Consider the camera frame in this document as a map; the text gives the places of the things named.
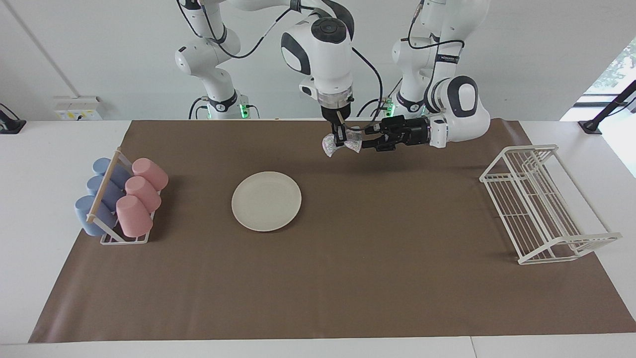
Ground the round cream plate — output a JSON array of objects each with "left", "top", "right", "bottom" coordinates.
[{"left": 232, "top": 171, "right": 302, "bottom": 232}]

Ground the blue plastic cup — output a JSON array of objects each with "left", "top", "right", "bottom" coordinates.
[
  {"left": 86, "top": 175, "right": 125, "bottom": 209},
  {"left": 92, "top": 158, "right": 131, "bottom": 188},
  {"left": 75, "top": 195, "right": 117, "bottom": 237}
]

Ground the black angled stand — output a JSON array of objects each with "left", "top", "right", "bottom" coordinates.
[{"left": 578, "top": 80, "right": 636, "bottom": 135}]

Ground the black clamp mount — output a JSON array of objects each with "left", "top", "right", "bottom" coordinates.
[{"left": 0, "top": 103, "right": 26, "bottom": 135}]

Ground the white wall socket box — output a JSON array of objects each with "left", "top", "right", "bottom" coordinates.
[{"left": 54, "top": 96, "right": 103, "bottom": 121}]

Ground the pink plastic cup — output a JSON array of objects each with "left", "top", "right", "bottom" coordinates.
[
  {"left": 116, "top": 195, "right": 154, "bottom": 238},
  {"left": 132, "top": 158, "right": 169, "bottom": 192},
  {"left": 125, "top": 176, "right": 162, "bottom": 213}
]

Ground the black right base cable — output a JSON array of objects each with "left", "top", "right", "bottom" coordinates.
[{"left": 188, "top": 97, "right": 209, "bottom": 120}]

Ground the white cup rack wooden handle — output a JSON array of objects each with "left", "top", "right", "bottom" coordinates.
[{"left": 86, "top": 148, "right": 160, "bottom": 245}]

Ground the black base cable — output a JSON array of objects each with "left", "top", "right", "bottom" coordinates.
[
  {"left": 357, "top": 79, "right": 403, "bottom": 118},
  {"left": 188, "top": 97, "right": 209, "bottom": 120}
]

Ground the brown table mat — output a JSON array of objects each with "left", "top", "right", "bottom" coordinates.
[{"left": 28, "top": 119, "right": 636, "bottom": 344}]

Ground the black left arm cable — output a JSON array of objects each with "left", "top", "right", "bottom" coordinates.
[{"left": 407, "top": 0, "right": 466, "bottom": 100}]

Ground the white wire dish rack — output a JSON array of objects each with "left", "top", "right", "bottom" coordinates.
[{"left": 479, "top": 144, "right": 623, "bottom": 265}]

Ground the black left base cable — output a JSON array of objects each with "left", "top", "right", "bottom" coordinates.
[{"left": 357, "top": 79, "right": 403, "bottom": 118}]

